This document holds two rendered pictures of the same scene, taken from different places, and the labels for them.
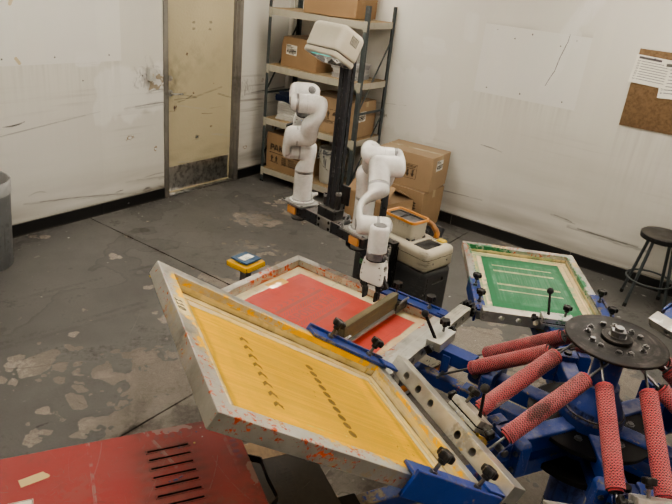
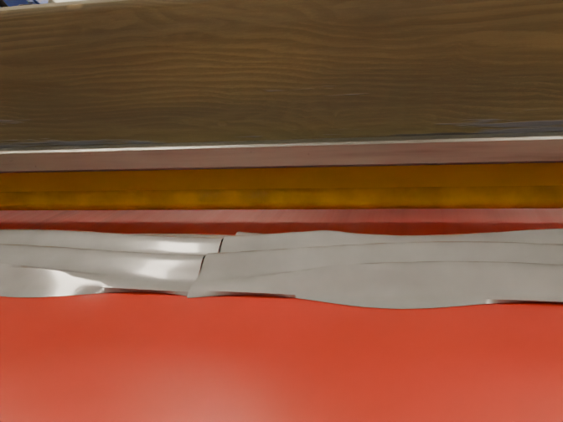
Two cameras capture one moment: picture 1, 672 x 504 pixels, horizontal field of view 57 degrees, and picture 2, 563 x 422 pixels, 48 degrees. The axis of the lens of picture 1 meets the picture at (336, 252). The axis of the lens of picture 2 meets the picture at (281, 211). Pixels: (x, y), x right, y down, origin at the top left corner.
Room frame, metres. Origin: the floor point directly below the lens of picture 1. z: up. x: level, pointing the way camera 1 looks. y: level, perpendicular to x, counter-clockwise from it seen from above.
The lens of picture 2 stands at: (2.22, 0.12, 1.03)
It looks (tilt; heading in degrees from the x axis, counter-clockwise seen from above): 14 degrees down; 250
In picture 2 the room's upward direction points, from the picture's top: 3 degrees counter-clockwise
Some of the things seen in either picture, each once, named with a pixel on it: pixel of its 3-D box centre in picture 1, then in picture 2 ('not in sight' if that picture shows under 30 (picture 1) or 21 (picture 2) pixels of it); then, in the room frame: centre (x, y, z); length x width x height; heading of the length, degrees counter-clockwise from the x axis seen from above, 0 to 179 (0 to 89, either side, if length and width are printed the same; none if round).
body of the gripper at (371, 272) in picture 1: (374, 269); not in sight; (2.12, -0.15, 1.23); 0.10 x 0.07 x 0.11; 56
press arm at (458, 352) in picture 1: (452, 355); not in sight; (1.92, -0.46, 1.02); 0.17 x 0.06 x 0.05; 56
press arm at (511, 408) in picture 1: (416, 369); not in sight; (1.99, -0.35, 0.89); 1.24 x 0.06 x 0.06; 56
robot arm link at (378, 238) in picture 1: (380, 233); not in sight; (2.16, -0.16, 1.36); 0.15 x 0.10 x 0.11; 4
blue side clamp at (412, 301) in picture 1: (411, 306); not in sight; (2.33, -0.34, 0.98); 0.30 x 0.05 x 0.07; 56
